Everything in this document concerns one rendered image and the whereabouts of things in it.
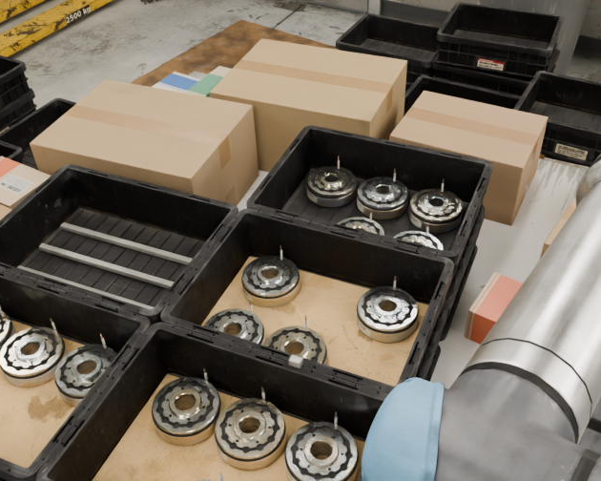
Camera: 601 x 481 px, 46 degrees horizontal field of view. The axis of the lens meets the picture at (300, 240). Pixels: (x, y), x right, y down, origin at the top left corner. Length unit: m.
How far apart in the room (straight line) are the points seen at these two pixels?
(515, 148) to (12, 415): 1.11
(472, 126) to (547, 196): 0.25
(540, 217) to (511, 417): 1.33
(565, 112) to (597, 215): 1.97
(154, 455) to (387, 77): 1.06
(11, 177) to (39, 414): 0.64
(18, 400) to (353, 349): 0.54
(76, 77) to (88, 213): 2.42
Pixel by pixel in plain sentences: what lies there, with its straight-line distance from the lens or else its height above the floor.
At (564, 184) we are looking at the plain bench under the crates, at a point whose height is 0.70.
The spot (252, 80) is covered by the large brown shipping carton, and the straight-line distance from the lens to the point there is 1.77.
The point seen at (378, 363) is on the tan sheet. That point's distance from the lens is 1.18.
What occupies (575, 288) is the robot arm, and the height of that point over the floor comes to 1.42.
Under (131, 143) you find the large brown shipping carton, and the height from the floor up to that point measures 0.90.
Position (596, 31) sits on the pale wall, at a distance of 3.98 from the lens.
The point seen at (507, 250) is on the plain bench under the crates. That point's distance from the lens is 1.60.
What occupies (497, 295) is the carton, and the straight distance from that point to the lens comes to 1.39.
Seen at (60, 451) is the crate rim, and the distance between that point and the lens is 1.03.
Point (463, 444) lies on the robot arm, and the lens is 0.38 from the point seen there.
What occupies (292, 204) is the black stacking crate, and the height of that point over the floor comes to 0.83.
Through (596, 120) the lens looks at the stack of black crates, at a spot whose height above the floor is 0.49.
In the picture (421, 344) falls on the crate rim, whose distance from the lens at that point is 1.08.
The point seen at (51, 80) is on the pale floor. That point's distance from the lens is 3.94.
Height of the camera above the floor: 1.74
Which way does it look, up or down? 41 degrees down
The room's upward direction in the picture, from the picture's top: 3 degrees counter-clockwise
